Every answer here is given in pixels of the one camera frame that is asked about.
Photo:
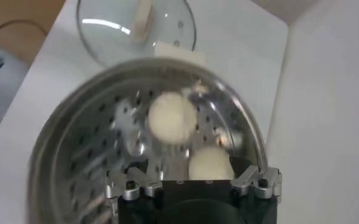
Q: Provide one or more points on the round glass pot lid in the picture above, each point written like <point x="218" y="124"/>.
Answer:
<point x="112" y="30"/>

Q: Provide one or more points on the perforated steel steamer basket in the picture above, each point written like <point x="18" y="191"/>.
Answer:
<point x="75" y="158"/>

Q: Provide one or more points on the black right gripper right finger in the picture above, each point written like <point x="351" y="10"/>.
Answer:
<point x="258" y="182"/>

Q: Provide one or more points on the white steamed baozi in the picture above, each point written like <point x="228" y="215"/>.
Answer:
<point x="172" y="117"/>
<point x="211" y="162"/>

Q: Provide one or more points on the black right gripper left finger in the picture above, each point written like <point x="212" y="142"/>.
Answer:
<point x="136" y="185"/>

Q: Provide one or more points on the white electric cooker pot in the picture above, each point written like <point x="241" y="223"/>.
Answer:
<point x="179" y="53"/>

